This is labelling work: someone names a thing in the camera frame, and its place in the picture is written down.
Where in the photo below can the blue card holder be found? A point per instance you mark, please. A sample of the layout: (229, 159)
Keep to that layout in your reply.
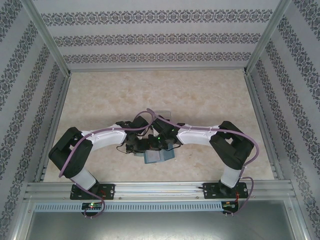
(168, 156)

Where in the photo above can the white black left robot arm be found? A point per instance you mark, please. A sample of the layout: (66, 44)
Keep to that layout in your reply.
(107, 137)

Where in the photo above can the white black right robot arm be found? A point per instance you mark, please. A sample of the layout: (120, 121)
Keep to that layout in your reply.
(197, 137)

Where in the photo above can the clear acrylic card stand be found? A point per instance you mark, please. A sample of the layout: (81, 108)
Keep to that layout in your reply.
(165, 113)

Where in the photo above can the left green circuit board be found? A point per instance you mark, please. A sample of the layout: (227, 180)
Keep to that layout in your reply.
(92, 206)

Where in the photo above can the green circuit board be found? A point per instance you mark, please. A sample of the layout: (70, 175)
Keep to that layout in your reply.
(92, 206)
(228, 204)

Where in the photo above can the grey metal sheet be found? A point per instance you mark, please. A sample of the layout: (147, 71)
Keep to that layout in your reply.
(160, 225)

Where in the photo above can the right green circuit board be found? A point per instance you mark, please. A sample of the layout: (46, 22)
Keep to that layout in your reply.
(228, 204)

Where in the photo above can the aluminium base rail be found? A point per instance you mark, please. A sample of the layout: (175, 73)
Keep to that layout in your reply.
(155, 191)

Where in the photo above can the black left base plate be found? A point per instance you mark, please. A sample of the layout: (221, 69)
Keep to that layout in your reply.
(107, 191)

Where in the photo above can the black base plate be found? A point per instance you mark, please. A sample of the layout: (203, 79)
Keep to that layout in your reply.
(210, 192)
(107, 191)

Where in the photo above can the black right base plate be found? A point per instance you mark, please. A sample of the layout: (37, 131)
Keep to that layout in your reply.
(210, 192)

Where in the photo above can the aluminium side rail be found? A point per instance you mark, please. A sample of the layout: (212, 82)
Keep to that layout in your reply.
(260, 112)
(59, 105)

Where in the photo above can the aluminium frame post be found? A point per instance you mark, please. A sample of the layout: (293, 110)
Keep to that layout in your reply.
(265, 40)
(50, 42)

